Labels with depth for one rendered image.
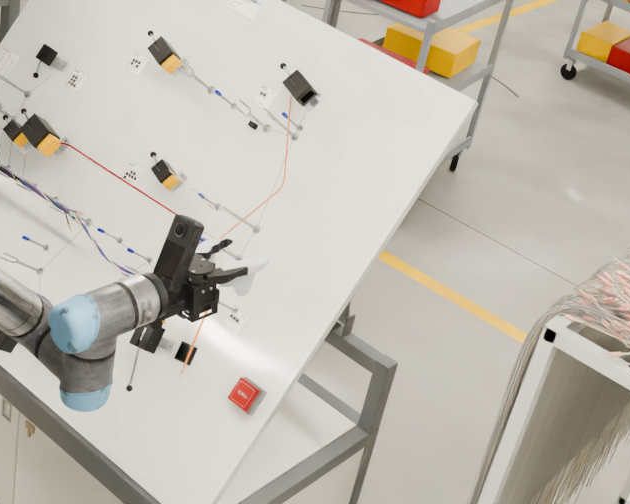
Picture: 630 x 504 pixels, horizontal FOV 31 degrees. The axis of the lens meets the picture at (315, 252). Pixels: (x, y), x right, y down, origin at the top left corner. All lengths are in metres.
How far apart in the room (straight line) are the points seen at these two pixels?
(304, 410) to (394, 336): 1.73
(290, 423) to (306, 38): 0.89
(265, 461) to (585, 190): 3.64
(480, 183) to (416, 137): 3.40
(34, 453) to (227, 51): 1.02
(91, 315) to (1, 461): 1.31
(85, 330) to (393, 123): 0.96
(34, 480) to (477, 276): 2.65
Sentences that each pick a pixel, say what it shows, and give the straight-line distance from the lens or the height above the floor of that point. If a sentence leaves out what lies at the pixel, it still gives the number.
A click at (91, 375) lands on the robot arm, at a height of 1.48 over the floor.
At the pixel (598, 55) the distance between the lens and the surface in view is 7.19.
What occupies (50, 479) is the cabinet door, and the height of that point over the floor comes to 0.63.
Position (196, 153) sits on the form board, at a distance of 2.53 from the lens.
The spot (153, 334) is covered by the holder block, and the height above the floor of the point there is 1.14.
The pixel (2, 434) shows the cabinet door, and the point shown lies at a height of 0.63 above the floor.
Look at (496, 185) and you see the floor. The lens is 5.74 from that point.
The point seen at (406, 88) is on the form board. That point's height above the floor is 1.64.
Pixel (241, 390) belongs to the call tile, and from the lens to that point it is 2.29.
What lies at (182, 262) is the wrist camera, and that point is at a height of 1.62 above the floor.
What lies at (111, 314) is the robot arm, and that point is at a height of 1.58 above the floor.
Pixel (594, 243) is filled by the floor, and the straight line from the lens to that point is 5.52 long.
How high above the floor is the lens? 2.57
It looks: 32 degrees down
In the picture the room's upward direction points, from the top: 13 degrees clockwise
